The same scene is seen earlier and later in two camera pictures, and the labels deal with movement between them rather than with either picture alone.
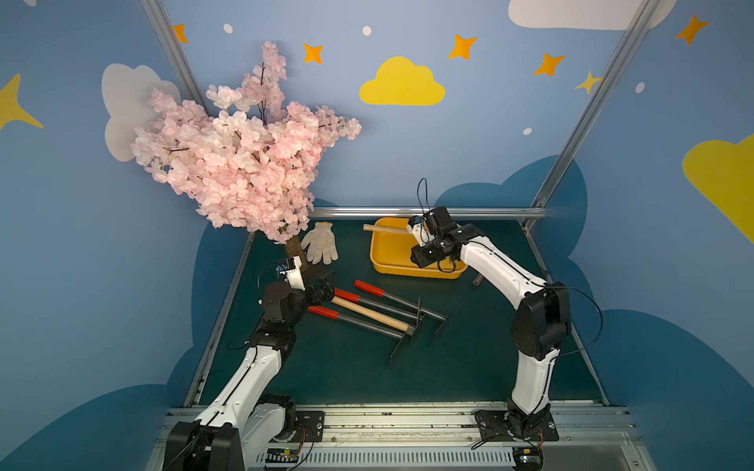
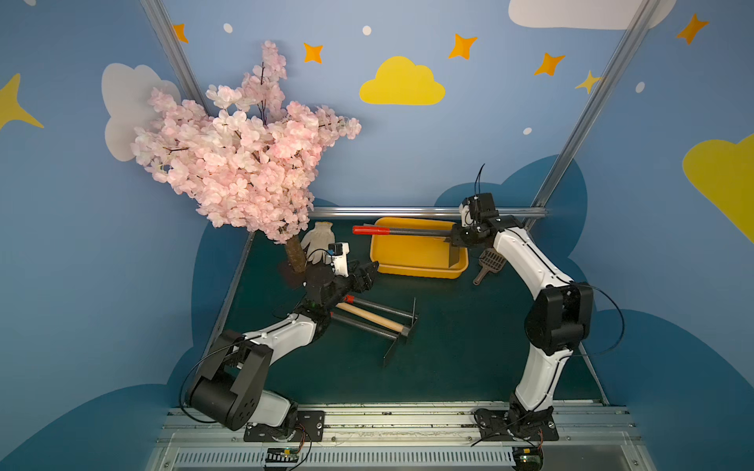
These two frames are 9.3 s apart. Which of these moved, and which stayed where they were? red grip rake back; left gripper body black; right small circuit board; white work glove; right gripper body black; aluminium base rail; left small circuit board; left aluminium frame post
Moved: red grip rake back; left gripper body black; right gripper body black
Stayed: left aluminium frame post; white work glove; left small circuit board; aluminium base rail; right small circuit board
